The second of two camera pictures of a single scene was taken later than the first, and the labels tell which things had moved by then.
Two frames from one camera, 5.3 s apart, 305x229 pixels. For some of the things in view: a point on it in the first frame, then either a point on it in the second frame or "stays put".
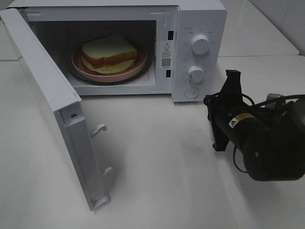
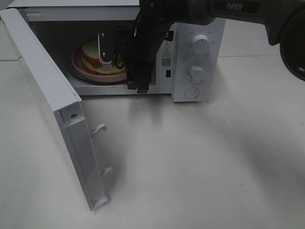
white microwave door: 76,132 stays put
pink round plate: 83,71 stays put
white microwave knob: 196,74 stays put
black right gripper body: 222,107 to 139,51
